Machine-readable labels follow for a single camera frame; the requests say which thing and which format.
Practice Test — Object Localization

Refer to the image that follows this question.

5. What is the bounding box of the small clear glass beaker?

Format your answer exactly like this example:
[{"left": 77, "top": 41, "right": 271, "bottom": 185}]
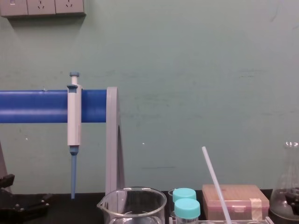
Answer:
[{"left": 168, "top": 189, "right": 176, "bottom": 217}]

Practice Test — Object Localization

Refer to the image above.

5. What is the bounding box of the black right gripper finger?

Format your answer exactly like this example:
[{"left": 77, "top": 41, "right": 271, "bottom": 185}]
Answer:
[{"left": 284, "top": 186, "right": 299, "bottom": 208}]

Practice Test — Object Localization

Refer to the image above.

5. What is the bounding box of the clear glass conical flask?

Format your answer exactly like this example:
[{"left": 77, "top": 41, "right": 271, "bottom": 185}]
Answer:
[{"left": 268, "top": 140, "right": 299, "bottom": 223}]

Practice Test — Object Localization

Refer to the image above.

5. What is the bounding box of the blue pipette stand bar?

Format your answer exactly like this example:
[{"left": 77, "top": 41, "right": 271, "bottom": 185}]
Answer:
[{"left": 0, "top": 89, "right": 111, "bottom": 124}]

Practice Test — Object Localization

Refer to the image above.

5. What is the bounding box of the teal capped sample tube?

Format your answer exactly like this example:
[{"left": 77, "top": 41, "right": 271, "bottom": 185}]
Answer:
[
  {"left": 174, "top": 198, "right": 201, "bottom": 224},
  {"left": 172, "top": 188, "right": 197, "bottom": 204}
]

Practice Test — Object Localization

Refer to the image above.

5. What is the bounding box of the large clear glass beaker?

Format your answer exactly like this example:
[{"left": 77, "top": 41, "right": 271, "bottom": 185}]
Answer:
[{"left": 96, "top": 186, "right": 168, "bottom": 224}]

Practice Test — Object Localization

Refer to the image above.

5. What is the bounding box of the pink box with tape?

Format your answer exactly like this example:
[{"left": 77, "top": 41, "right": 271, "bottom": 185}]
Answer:
[{"left": 201, "top": 184, "right": 271, "bottom": 221}]

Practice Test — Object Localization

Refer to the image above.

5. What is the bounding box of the grey wall socket panel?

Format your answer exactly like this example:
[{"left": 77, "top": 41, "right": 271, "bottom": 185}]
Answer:
[{"left": 0, "top": 0, "right": 87, "bottom": 19}]

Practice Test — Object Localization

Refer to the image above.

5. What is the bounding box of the white and blue pipette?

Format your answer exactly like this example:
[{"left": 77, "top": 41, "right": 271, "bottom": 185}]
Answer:
[{"left": 66, "top": 71, "right": 83, "bottom": 200}]

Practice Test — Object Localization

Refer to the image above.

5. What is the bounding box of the grey pipette stand upright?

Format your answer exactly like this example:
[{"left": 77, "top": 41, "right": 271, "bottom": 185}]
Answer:
[{"left": 105, "top": 86, "right": 126, "bottom": 199}]

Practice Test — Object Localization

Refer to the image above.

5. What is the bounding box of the clear plastic tube rack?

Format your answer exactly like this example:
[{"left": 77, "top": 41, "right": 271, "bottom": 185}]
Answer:
[{"left": 168, "top": 216, "right": 273, "bottom": 224}]

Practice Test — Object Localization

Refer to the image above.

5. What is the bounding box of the white stirring rod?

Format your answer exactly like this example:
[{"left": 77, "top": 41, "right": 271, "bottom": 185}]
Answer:
[{"left": 201, "top": 146, "right": 233, "bottom": 223}]

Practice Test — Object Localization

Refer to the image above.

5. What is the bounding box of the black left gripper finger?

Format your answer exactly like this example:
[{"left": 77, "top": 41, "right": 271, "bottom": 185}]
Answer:
[
  {"left": 0, "top": 174, "right": 16, "bottom": 194},
  {"left": 9, "top": 193, "right": 53, "bottom": 217}
]

